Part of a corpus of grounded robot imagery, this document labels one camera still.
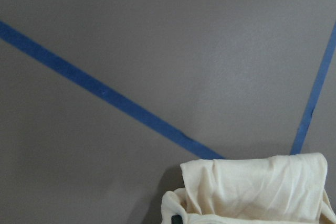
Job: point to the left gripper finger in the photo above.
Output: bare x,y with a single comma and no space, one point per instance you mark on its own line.
176,219

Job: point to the yellow long sleeve shirt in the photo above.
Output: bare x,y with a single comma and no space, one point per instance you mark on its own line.
278,189

